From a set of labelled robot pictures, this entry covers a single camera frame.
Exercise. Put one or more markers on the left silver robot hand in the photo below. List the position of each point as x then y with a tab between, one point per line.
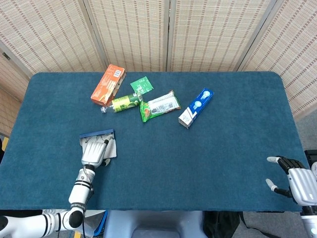
92	153

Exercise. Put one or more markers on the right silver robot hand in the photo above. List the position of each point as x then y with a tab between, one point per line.
303	184

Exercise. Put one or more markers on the blue glasses case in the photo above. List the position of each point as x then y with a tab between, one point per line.
112	150

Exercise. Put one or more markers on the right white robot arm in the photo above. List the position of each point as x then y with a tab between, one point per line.
309	221

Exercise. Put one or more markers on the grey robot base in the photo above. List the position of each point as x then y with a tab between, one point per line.
153	223

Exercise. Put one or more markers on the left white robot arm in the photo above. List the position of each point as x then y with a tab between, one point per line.
79	191

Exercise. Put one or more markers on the black plastic tray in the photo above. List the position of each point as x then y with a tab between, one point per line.
310	155

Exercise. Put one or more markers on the orange carton box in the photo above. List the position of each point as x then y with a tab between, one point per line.
106	84

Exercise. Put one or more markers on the blue light bulb box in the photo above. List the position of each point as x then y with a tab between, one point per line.
195	107

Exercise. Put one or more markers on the green tea bottle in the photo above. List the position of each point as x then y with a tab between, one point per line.
123	102

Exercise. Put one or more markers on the white paper sheet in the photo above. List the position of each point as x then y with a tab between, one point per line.
96	213

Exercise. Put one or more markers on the clear plastic bag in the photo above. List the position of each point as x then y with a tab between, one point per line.
92	226

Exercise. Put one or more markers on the green snack bag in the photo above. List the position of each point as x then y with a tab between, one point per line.
158	106

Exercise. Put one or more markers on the small green sachet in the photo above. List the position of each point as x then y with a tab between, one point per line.
141	85

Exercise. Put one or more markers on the black bag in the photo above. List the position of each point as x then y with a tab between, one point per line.
220	223

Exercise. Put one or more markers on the blue table cloth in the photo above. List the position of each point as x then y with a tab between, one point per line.
198	161

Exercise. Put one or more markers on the woven bamboo folding screen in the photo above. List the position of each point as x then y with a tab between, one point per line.
133	32

